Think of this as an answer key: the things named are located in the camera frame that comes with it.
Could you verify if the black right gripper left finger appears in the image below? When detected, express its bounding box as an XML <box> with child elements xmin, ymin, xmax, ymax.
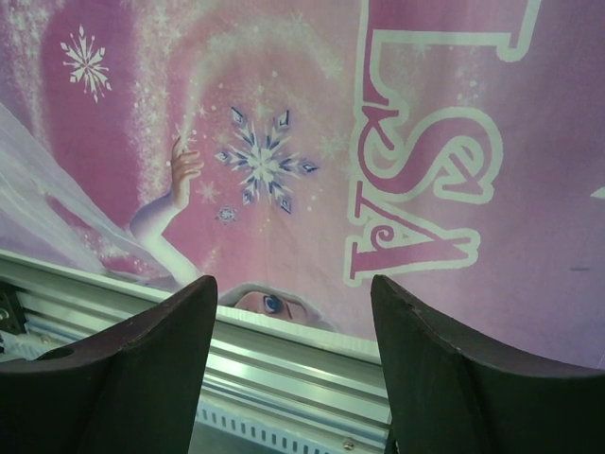
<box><xmin>1</xmin><ymin>275</ymin><xmax>217</xmax><ymax>453</ymax></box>

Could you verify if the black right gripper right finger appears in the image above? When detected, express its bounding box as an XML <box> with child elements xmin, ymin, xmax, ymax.
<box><xmin>371</xmin><ymin>275</ymin><xmax>604</xmax><ymax>453</ymax></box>

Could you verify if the purple Elsa placemat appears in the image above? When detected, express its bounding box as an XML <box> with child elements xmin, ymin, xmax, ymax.
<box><xmin>1</xmin><ymin>1</ymin><xmax>604</xmax><ymax>368</ymax></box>

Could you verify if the white slotted cable duct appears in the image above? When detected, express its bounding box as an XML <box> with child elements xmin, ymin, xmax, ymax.
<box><xmin>196</xmin><ymin>401</ymin><xmax>393</xmax><ymax>454</ymax></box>

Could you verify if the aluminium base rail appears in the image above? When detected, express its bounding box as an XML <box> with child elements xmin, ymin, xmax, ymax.
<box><xmin>1</xmin><ymin>253</ymin><xmax>390</xmax><ymax>443</ymax></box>

